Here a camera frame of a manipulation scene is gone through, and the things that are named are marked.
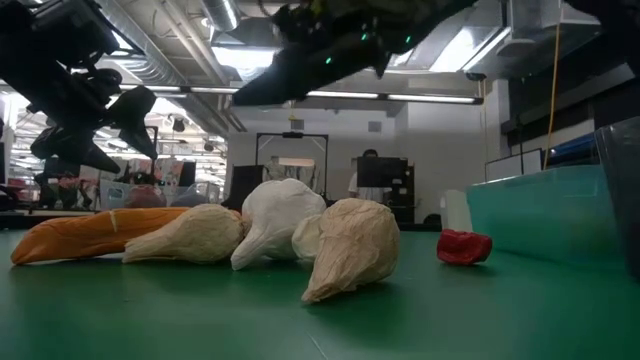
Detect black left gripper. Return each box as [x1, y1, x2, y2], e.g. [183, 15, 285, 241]
[28, 66, 160, 176]

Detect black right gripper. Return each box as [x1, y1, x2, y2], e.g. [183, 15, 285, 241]
[231, 0, 401, 108]

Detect orange carrot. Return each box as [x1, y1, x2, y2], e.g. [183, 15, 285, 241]
[9, 207, 191, 266]

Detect large white garlic bulb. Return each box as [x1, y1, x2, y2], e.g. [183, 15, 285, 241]
[229, 178, 328, 272]

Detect beige plush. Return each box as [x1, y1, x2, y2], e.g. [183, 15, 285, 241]
[122, 203, 247, 265]

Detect small red pepper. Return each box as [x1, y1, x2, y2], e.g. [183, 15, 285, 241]
[436, 228, 494, 267]

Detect black monitor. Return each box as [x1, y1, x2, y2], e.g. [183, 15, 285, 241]
[222, 164, 265, 209]

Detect black cabinet with monitor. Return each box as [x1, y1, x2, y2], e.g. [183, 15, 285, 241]
[355, 156, 416, 224]

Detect long ceiling light strip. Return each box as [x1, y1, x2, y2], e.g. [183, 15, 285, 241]
[117, 82, 485, 106]

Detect person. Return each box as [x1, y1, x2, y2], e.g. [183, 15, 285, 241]
[348, 148, 394, 204]

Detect green table mat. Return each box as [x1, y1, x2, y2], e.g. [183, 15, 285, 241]
[0, 227, 640, 360]

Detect white plastic bin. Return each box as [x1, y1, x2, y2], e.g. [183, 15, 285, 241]
[439, 188, 474, 234]

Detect whiteboard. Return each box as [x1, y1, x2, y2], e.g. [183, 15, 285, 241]
[483, 148, 545, 183]

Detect teal plastic bin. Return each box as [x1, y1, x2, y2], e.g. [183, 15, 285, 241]
[465, 164, 626, 271]

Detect grey translucent plastic bin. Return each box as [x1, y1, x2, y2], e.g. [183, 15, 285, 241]
[593, 115, 640, 281]

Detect black gantry frame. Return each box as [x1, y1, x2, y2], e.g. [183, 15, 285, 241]
[254, 131, 330, 201]

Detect round silver air duct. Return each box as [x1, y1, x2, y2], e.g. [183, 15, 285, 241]
[199, 0, 242, 33]

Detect yellow hanging cable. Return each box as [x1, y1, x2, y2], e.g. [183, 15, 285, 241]
[542, 0, 565, 171]

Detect blue wall panel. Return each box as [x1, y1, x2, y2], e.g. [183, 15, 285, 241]
[546, 131, 601, 169]

